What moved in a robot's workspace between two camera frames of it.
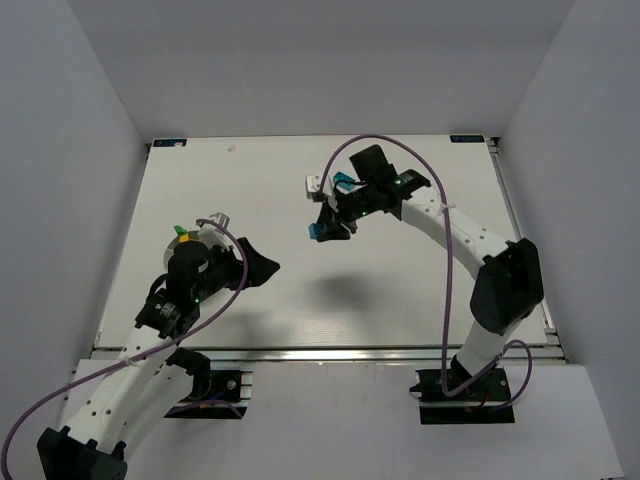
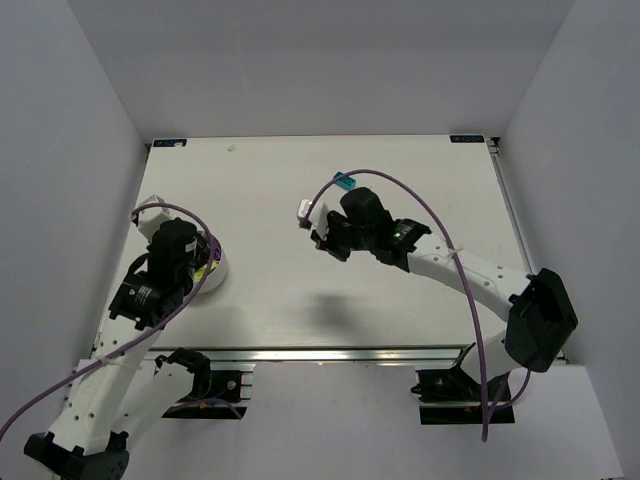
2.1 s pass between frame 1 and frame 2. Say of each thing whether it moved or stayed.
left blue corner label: stayed
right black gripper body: moved
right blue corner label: stayed
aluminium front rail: stayed
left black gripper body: moved
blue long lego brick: stayed
